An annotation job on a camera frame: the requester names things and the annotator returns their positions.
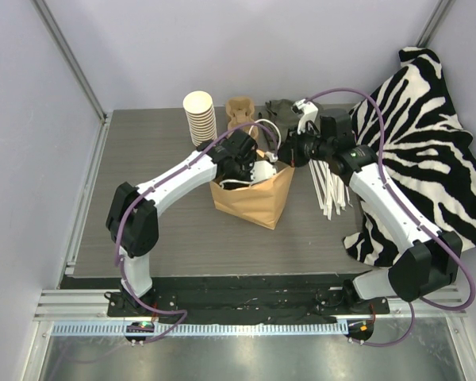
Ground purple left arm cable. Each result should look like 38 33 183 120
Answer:
113 122 281 346

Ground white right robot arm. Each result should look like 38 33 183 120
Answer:
279 103 463 314

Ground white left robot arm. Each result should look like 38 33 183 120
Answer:
106 130 258 317

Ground stack of white paper cups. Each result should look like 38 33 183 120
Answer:
182 90 217 146

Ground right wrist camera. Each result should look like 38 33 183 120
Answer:
291 98 319 135

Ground olive green cloth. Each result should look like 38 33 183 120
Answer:
255 99 299 143

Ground zebra print blanket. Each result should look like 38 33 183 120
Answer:
350 47 476 250

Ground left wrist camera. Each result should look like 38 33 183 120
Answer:
251 150 278 184

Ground brown paper bag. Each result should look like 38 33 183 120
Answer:
209 119 297 230

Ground white wrapped straws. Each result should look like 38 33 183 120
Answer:
309 160 353 221

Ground white cable duct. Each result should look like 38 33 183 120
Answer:
51 321 348 337

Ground stack of pulp cup carriers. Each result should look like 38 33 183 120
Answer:
225 96 255 130

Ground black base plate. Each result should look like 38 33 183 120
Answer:
104 274 390 325

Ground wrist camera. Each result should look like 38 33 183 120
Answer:
251 150 278 184
291 98 319 135

